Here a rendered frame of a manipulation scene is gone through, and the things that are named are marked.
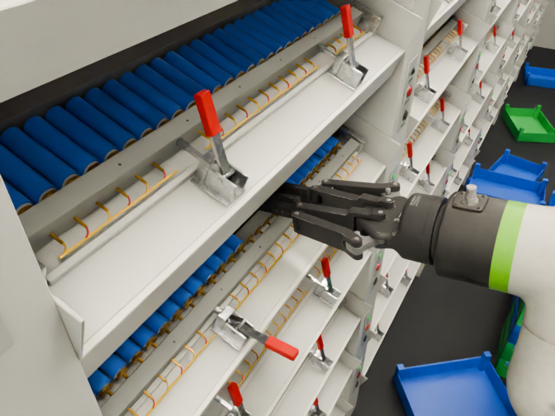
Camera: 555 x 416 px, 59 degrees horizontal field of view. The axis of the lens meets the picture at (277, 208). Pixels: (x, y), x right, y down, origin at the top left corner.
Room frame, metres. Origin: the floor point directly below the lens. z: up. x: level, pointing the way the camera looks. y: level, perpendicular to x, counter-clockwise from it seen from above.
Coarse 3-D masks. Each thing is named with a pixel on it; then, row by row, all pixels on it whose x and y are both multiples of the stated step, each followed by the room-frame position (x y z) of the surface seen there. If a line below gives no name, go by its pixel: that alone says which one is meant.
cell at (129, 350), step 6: (126, 342) 0.30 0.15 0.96; (132, 342) 0.30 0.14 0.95; (120, 348) 0.29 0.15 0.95; (126, 348) 0.29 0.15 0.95; (132, 348) 0.29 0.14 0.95; (138, 348) 0.29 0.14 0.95; (120, 354) 0.29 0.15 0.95; (126, 354) 0.29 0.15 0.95; (132, 354) 0.29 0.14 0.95; (126, 360) 0.28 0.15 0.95; (132, 360) 0.29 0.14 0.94
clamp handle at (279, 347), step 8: (240, 328) 0.34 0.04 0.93; (248, 328) 0.34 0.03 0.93; (248, 336) 0.33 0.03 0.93; (256, 336) 0.32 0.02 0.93; (264, 336) 0.32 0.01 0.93; (272, 336) 0.32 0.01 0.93; (264, 344) 0.32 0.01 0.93; (272, 344) 0.31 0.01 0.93; (280, 344) 0.31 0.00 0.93; (288, 344) 0.31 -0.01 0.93; (280, 352) 0.31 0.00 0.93; (288, 352) 0.30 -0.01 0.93; (296, 352) 0.30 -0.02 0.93
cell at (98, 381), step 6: (96, 372) 0.26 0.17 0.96; (90, 378) 0.26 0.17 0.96; (96, 378) 0.26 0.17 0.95; (102, 378) 0.26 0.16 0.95; (108, 378) 0.26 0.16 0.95; (90, 384) 0.25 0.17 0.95; (96, 384) 0.25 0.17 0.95; (102, 384) 0.25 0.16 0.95; (108, 384) 0.26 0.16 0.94; (96, 390) 0.25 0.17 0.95; (102, 390) 0.25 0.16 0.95
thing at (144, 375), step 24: (336, 168) 0.62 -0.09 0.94; (264, 240) 0.46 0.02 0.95; (240, 264) 0.41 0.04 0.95; (216, 288) 0.37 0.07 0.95; (192, 312) 0.34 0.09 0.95; (168, 336) 0.31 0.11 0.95; (192, 336) 0.32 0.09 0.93; (168, 360) 0.29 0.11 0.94; (192, 360) 0.30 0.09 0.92; (144, 384) 0.26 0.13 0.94; (120, 408) 0.23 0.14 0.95
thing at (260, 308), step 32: (352, 128) 0.73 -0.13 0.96; (384, 160) 0.70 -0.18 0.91; (256, 224) 0.50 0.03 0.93; (288, 256) 0.46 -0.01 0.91; (256, 288) 0.41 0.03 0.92; (288, 288) 0.42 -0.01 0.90; (256, 320) 0.36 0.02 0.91; (224, 352) 0.32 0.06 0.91; (160, 384) 0.27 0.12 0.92; (192, 384) 0.28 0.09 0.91; (224, 384) 0.30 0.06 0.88
